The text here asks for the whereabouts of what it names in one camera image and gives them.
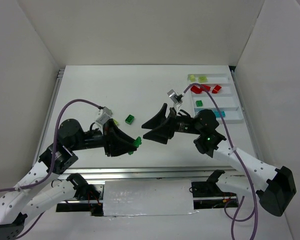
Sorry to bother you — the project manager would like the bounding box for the green thin lego brick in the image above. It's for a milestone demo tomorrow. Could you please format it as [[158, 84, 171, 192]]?
[[133, 136, 142, 149]]

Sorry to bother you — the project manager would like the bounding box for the dark green lego brick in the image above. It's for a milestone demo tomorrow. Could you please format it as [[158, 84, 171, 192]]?
[[124, 114, 135, 125]]

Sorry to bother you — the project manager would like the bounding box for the small green square lego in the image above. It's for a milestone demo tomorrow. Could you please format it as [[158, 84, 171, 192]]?
[[195, 100, 203, 107]]

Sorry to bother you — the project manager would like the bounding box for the blue long lego brick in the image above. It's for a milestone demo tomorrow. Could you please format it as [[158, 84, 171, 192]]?
[[214, 111, 226, 118]]

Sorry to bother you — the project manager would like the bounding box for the red long lego brick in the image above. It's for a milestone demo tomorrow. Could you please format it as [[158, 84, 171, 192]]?
[[190, 85, 203, 94]]

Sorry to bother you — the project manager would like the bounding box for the red curved lego brick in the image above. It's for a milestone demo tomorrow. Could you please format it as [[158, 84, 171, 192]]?
[[201, 84, 211, 92]]

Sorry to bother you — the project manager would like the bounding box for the pale yellow small lego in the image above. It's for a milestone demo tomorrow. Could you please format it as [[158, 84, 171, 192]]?
[[189, 74, 196, 83]]

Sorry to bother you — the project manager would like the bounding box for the pale yellow sloped lego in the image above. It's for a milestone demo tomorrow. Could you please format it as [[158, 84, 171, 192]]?
[[198, 76, 208, 83]]

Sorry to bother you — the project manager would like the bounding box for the red rounded lego brick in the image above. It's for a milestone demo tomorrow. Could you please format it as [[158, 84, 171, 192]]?
[[211, 84, 222, 94]]

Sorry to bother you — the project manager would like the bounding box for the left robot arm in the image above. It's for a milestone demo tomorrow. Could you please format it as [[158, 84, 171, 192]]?
[[0, 118, 137, 240]]

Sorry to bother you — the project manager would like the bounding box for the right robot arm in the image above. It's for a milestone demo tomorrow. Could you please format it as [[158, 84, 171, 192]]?
[[141, 103, 297, 217]]

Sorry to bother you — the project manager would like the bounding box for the white compartment tray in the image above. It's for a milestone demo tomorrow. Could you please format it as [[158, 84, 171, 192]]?
[[187, 73, 244, 124]]

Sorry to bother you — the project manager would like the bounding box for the white taped cover panel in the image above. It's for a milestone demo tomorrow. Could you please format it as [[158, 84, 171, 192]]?
[[103, 179, 195, 217]]

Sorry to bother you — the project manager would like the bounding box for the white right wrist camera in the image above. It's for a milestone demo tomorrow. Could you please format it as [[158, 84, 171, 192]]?
[[167, 89, 184, 113]]

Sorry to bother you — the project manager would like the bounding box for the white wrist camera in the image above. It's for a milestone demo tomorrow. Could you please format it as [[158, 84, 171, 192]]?
[[94, 107, 113, 127], [167, 89, 184, 113]]

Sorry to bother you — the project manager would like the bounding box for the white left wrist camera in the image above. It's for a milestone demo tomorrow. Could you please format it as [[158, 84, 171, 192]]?
[[94, 107, 113, 127]]

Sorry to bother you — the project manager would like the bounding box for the aluminium front rail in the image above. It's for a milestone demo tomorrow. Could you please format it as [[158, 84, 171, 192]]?
[[58, 166, 243, 181]]

